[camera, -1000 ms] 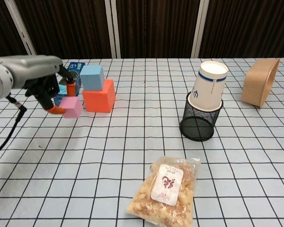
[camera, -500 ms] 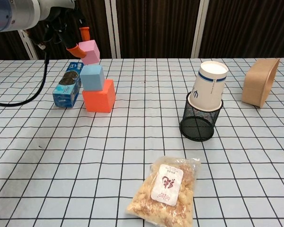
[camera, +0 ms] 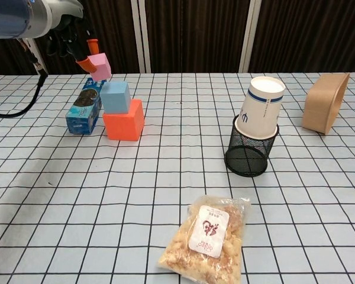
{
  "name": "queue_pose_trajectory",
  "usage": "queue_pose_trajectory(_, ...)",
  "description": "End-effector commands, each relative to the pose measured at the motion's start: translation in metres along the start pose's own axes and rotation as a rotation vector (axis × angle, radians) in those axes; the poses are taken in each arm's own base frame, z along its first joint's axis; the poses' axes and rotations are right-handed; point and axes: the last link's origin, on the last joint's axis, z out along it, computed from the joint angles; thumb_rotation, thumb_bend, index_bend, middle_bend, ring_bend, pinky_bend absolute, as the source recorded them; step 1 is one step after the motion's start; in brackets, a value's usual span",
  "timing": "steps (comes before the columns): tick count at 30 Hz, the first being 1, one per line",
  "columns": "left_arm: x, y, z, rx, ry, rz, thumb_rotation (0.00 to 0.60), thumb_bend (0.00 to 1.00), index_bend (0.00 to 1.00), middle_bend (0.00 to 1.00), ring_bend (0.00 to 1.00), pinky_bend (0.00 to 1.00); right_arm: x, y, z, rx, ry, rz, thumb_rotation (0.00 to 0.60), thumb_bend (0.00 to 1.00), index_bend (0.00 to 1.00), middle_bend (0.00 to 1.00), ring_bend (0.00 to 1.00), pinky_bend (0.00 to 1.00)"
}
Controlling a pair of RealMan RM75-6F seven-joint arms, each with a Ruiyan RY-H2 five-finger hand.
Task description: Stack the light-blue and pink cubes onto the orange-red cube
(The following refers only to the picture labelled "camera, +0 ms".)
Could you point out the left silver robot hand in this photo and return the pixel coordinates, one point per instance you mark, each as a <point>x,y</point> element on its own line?
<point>68,29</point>

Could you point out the pink foam cube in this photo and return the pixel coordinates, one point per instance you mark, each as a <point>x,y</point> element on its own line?
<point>100,66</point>

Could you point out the light blue foam cube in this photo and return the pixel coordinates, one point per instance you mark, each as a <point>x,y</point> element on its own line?
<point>115,97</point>

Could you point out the orange foam cube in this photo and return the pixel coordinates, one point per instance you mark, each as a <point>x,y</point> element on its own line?
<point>121,125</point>

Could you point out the blue Oreo cookie box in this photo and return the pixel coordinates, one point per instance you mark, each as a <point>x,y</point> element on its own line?
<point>83,115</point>

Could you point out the white paper cup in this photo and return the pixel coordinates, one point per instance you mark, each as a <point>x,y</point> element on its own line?
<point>260,112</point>

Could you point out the black mesh pen holder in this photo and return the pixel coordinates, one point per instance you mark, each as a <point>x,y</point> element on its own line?
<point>245,156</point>

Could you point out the clear snack bag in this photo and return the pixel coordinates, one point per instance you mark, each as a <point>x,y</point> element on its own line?
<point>195,254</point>

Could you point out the white metal frame post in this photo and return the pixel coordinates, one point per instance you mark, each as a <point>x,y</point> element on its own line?
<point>31,48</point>
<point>248,35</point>
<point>142,44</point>

